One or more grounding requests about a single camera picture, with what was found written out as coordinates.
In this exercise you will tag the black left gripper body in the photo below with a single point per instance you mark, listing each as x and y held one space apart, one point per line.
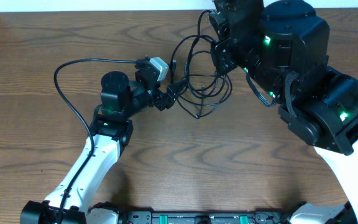
162 99

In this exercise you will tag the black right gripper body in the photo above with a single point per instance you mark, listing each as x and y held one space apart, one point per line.
230 55

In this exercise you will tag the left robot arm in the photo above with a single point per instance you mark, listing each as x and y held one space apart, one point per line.
108 135

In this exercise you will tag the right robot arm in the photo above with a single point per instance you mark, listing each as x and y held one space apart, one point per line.
282 47

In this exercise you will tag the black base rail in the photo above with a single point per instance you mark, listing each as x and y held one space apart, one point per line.
228 216

